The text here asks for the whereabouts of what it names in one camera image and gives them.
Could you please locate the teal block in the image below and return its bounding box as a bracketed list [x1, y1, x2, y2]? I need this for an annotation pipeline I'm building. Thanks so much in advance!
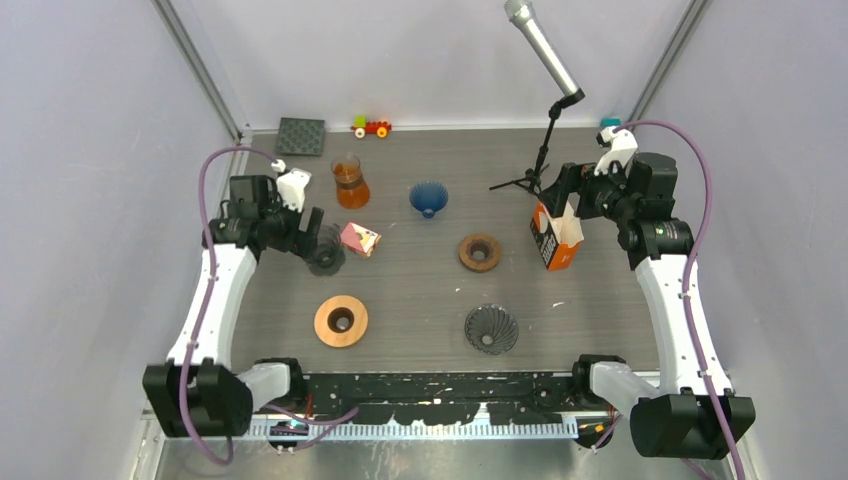
[599, 117, 622, 129]

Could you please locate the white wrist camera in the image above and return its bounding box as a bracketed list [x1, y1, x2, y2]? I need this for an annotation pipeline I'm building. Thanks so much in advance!
[271, 158, 312, 213]
[593, 126, 638, 176]

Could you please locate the amber glass carafe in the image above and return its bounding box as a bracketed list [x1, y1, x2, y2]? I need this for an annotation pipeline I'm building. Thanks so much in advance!
[331, 153, 370, 209]

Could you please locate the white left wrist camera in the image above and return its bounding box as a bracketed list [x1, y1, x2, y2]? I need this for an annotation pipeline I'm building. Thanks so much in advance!
[271, 158, 312, 213]

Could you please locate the grey dripper with handle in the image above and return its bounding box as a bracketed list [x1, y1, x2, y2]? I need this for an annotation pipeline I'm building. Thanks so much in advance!
[307, 224, 346, 276]

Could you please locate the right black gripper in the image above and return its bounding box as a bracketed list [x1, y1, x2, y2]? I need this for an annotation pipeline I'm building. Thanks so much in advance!
[539, 157, 638, 225]

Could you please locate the dark wooden dripper ring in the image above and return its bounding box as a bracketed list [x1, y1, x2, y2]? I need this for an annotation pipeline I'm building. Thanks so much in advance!
[457, 233, 503, 274]

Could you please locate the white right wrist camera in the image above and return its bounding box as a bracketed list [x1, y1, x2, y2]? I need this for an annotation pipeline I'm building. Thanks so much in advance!
[593, 126, 638, 176]

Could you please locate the clear smoky glass dripper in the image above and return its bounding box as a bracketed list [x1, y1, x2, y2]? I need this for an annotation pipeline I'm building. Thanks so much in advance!
[464, 303, 519, 355]

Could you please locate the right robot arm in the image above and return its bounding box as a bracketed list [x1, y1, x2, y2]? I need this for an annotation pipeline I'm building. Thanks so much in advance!
[541, 153, 756, 460]

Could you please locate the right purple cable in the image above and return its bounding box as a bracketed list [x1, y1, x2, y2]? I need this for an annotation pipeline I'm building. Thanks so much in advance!
[592, 119, 748, 480]

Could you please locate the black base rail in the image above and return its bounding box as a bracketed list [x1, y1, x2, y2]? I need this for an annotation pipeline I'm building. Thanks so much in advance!
[260, 372, 620, 448]

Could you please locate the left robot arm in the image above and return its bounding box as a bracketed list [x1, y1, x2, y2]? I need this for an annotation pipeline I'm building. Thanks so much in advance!
[142, 169, 324, 438]

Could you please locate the light wooden dripper ring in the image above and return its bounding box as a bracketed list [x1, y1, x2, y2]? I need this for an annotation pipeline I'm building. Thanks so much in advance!
[313, 294, 370, 349]

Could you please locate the orange coffee filter box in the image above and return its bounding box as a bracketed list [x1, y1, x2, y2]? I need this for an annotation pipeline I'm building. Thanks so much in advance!
[530, 200, 584, 271]

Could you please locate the black microphone tripod stand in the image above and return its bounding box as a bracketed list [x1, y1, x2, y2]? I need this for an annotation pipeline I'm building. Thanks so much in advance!
[489, 96, 575, 196]

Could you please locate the colourful toy train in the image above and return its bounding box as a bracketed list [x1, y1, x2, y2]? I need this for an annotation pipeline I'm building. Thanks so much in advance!
[350, 115, 392, 139]

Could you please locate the dark grey building plate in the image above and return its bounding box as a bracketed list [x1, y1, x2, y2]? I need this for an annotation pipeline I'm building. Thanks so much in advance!
[275, 117, 326, 157]

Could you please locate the silver microphone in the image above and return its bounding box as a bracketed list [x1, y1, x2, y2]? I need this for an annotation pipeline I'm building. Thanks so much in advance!
[504, 0, 585, 106]

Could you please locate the playing card box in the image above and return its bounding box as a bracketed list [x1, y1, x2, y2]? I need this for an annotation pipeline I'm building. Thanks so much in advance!
[340, 222, 382, 258]

